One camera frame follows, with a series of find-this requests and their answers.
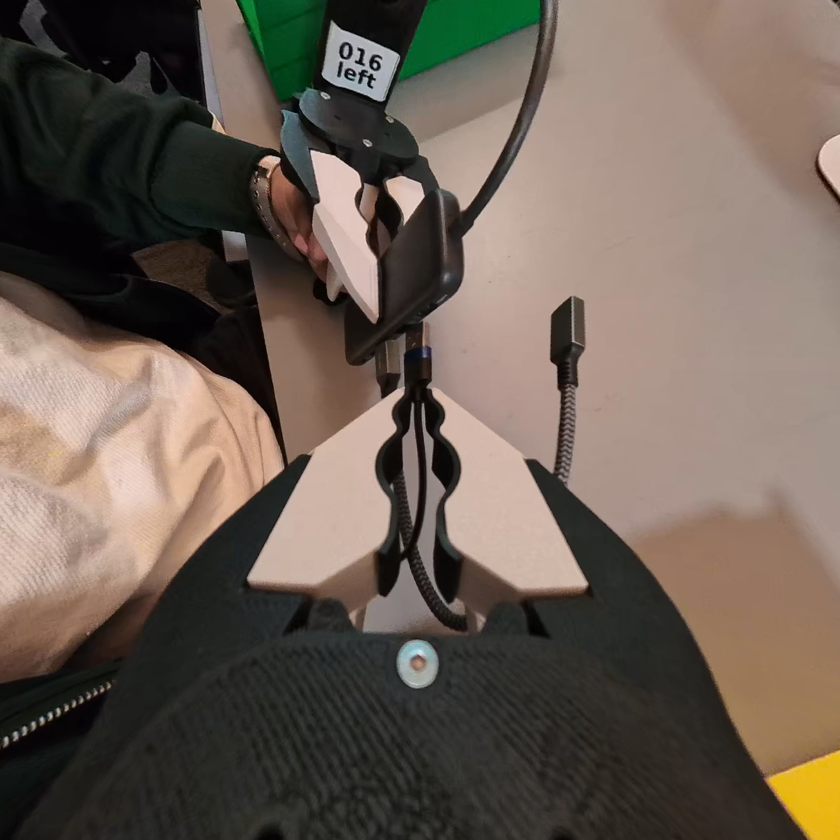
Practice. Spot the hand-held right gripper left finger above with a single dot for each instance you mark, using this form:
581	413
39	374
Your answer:
328	518

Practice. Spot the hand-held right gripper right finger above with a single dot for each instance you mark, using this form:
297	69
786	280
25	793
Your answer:
512	518

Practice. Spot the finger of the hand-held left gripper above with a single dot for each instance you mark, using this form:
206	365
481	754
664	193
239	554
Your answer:
344	249
410	193

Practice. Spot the black power bank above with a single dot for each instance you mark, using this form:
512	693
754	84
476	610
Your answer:
420	262

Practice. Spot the person's left hand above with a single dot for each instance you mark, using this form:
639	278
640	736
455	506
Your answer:
298	226

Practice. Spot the green box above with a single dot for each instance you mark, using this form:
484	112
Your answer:
459	33

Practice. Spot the beige trousers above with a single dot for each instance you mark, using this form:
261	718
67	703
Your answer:
118	472

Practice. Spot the dark zipped jacket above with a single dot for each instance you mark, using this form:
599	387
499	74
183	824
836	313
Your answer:
39	781

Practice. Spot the yellow board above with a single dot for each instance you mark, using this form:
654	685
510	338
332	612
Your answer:
810	804

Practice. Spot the white rounded object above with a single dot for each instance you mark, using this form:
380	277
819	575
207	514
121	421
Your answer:
830	167

